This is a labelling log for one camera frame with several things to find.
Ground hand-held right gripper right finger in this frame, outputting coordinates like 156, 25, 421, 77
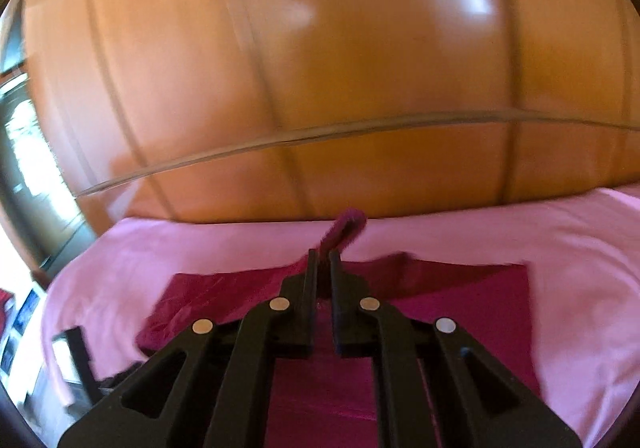
328, 251, 583, 448

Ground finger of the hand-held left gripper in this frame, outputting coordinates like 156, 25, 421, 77
64, 327, 123, 404

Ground maroon cloth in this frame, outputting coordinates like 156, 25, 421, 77
136, 208, 543, 448

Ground window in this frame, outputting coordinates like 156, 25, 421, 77
0, 58, 98, 279

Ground wooden headboard panels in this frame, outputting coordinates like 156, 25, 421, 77
20, 0, 640, 224

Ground pink bedspread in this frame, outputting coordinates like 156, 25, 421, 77
40, 185, 640, 448

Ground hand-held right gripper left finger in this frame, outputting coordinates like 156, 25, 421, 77
57, 248, 321, 448

